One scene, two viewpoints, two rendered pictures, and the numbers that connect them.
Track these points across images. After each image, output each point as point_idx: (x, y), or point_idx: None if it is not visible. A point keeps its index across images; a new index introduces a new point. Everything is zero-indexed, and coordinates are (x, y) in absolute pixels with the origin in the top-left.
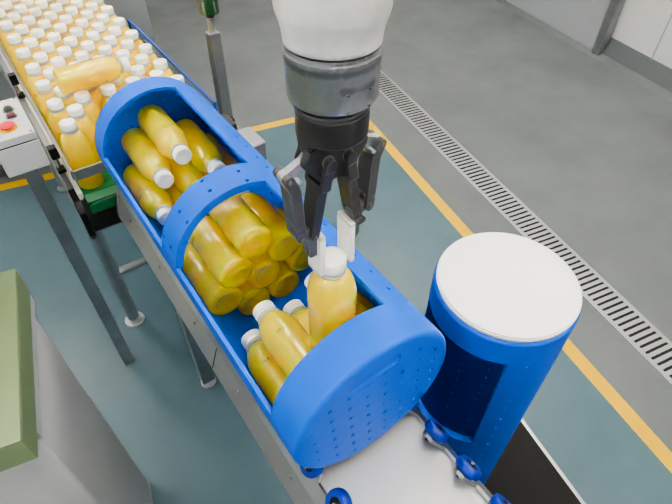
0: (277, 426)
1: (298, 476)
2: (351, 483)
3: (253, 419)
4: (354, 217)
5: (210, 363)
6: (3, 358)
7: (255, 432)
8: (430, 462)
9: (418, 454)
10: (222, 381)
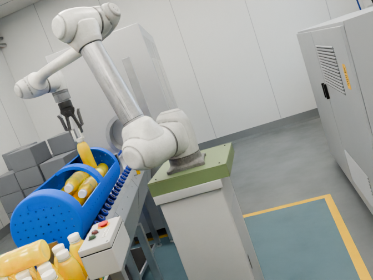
0: (116, 161)
1: (125, 191)
2: None
3: (124, 205)
4: (71, 129)
5: (123, 222)
6: (162, 168)
7: (127, 207)
8: None
9: None
10: (124, 217)
